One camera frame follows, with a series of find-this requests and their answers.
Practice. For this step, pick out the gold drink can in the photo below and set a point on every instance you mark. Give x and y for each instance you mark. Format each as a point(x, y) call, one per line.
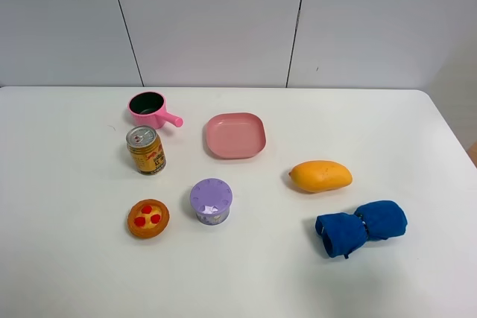
point(146, 149)

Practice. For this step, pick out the pink square plate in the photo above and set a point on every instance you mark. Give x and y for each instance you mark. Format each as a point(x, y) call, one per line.
point(238, 135)

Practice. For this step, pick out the purple lidded cup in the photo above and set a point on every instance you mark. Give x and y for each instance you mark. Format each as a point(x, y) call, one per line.
point(211, 200)

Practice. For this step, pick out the yellow mango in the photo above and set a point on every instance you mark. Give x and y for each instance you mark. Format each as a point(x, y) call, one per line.
point(320, 175)

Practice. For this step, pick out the pink toy saucepan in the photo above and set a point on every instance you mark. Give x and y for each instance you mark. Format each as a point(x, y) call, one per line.
point(149, 109)

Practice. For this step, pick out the toy fruit tart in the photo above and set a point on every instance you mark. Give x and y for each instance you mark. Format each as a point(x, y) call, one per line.
point(148, 218)

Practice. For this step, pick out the rolled blue cloth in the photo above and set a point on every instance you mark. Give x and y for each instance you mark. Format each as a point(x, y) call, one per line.
point(344, 233)

